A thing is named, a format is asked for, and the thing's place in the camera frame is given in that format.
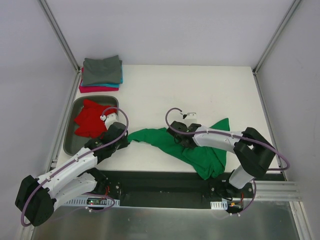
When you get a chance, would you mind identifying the red t-shirt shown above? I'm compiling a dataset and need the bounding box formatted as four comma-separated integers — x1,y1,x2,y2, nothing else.
74,99,111,138

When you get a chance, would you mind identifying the white cable duct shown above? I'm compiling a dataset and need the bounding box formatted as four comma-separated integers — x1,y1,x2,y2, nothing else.
210,200,228,211
63,196,120,208

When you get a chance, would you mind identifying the folded magenta t-shirt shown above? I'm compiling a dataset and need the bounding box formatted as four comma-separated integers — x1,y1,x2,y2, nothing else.
78,75,123,94

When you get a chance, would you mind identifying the right white cable duct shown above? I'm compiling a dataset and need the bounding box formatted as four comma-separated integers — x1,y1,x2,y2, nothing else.
210,200,228,211

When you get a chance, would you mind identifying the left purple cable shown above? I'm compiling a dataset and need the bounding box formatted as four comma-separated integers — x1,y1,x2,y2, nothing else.
20,106,130,227

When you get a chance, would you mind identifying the folded grey t-shirt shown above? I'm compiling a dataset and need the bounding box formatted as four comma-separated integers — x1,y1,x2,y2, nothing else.
82,55,122,86

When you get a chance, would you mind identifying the left white cable duct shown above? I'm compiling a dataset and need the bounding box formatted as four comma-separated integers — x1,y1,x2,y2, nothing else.
63,196,120,208

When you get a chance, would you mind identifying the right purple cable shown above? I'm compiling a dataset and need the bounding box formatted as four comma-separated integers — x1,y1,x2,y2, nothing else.
165,107,291,172

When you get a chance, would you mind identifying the right aluminium frame post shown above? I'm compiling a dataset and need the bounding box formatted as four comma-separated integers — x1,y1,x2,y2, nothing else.
251,0,303,75

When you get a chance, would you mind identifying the aluminium frame post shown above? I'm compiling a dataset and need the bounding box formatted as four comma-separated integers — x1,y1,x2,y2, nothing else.
37,0,82,75
251,0,303,75

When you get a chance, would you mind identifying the aluminium front rail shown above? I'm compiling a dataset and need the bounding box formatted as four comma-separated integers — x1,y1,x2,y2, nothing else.
255,181,302,202

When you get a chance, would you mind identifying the left aluminium frame post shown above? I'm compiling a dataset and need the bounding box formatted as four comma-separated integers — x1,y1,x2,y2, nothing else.
37,0,82,75

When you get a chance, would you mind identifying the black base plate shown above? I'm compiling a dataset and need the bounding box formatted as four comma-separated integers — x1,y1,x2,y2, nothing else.
92,170,253,209

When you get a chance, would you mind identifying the grey plastic tray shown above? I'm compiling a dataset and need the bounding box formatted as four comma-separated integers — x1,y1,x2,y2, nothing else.
63,95,119,156

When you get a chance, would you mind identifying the folded teal t-shirt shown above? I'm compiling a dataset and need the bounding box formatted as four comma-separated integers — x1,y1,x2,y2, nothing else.
101,67,124,88

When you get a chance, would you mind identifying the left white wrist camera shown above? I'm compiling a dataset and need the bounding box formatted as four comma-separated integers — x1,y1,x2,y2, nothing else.
100,113,118,130

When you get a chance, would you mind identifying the purple cable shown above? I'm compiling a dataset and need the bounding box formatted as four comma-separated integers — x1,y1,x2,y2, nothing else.
165,107,291,172
20,106,130,227

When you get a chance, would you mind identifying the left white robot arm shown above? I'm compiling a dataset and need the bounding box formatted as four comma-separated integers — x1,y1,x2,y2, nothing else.
15,121,129,227

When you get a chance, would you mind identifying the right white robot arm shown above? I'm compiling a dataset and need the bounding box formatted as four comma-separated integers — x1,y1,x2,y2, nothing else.
167,121,276,198

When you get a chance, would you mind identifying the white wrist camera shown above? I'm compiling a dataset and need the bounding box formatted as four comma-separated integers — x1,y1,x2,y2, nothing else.
100,113,118,130
182,112,198,126

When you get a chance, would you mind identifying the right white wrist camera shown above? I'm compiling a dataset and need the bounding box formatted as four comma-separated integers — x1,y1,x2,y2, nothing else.
182,112,198,126

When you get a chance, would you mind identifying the green t-shirt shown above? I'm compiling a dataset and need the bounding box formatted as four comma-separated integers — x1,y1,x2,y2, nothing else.
128,127,227,180

